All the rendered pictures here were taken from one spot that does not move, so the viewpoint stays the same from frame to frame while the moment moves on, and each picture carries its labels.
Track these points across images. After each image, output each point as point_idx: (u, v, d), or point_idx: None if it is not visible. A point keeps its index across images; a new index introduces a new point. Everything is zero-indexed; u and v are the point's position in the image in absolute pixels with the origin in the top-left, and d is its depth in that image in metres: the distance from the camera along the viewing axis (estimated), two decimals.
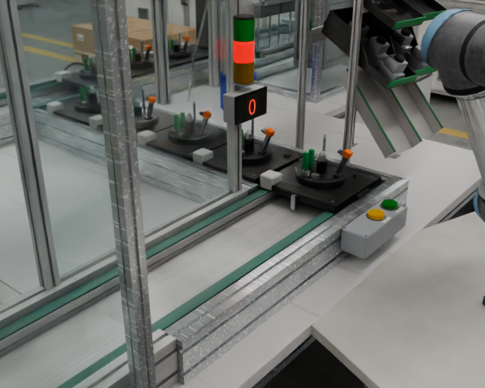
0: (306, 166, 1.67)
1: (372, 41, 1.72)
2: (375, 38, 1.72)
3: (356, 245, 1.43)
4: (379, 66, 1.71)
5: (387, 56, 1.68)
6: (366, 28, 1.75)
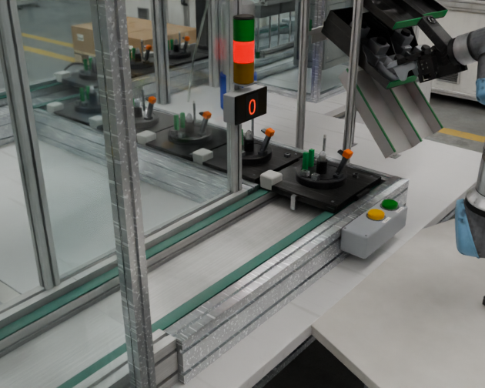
0: (306, 166, 1.67)
1: (372, 41, 1.72)
2: (375, 38, 1.72)
3: (356, 245, 1.43)
4: (379, 68, 1.71)
5: (387, 57, 1.67)
6: (367, 29, 1.75)
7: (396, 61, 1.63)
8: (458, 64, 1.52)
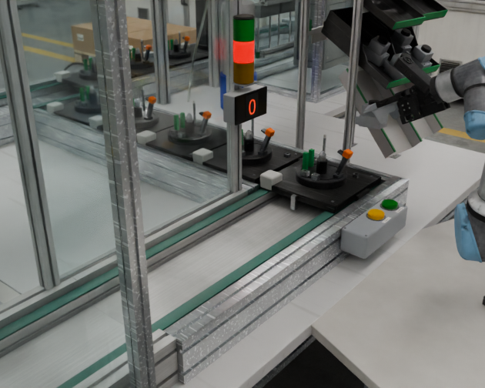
0: (306, 166, 1.67)
1: (396, 58, 1.69)
2: (399, 55, 1.69)
3: (356, 245, 1.43)
4: (359, 120, 1.65)
5: (362, 105, 1.63)
6: (389, 45, 1.72)
7: (376, 104, 1.57)
8: (442, 102, 1.49)
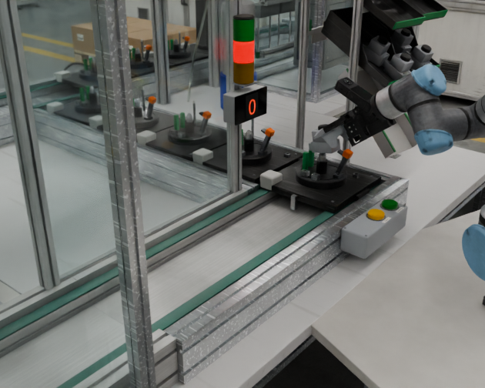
0: (306, 166, 1.67)
1: (396, 58, 1.69)
2: (399, 55, 1.69)
3: (356, 245, 1.43)
4: (311, 146, 1.62)
5: (312, 132, 1.61)
6: (389, 45, 1.72)
7: (322, 128, 1.55)
8: (386, 119, 1.46)
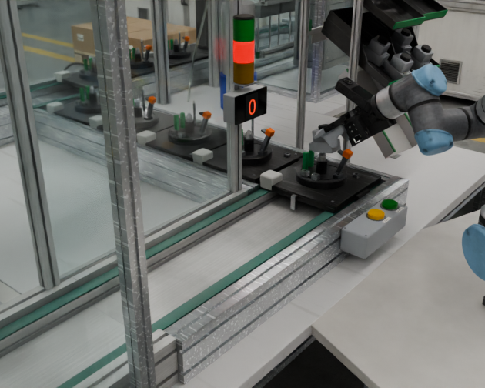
0: (306, 166, 1.67)
1: (396, 58, 1.69)
2: (399, 55, 1.69)
3: (356, 245, 1.43)
4: (312, 146, 1.62)
5: (312, 132, 1.61)
6: (389, 45, 1.72)
7: (323, 128, 1.55)
8: (386, 119, 1.46)
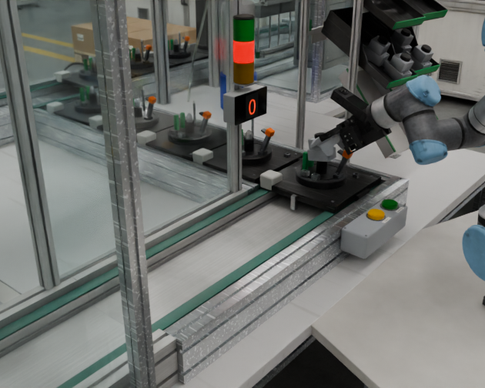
0: (306, 166, 1.67)
1: (396, 58, 1.69)
2: (399, 55, 1.69)
3: (356, 245, 1.43)
4: (307, 154, 1.64)
5: (308, 140, 1.62)
6: (389, 45, 1.72)
7: (319, 138, 1.57)
8: (381, 128, 1.47)
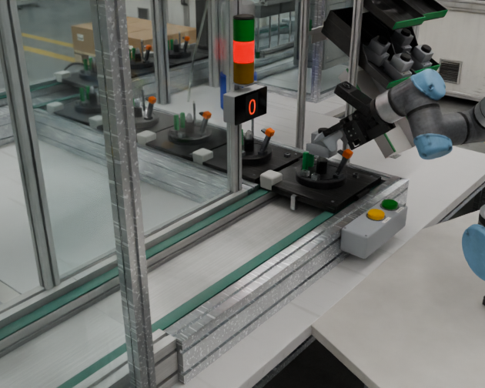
0: (306, 166, 1.67)
1: (396, 58, 1.69)
2: (399, 55, 1.69)
3: (356, 245, 1.43)
4: (309, 148, 1.63)
5: (312, 134, 1.61)
6: (389, 45, 1.72)
7: (322, 132, 1.55)
8: (385, 123, 1.46)
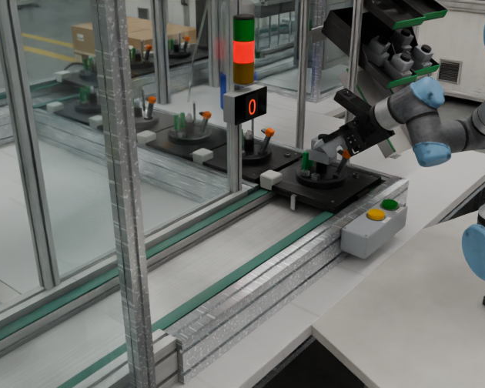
0: (306, 166, 1.67)
1: (396, 58, 1.69)
2: (399, 55, 1.69)
3: (356, 245, 1.43)
4: (309, 154, 1.64)
5: (311, 140, 1.62)
6: (389, 45, 1.72)
7: (322, 139, 1.56)
8: (384, 131, 1.47)
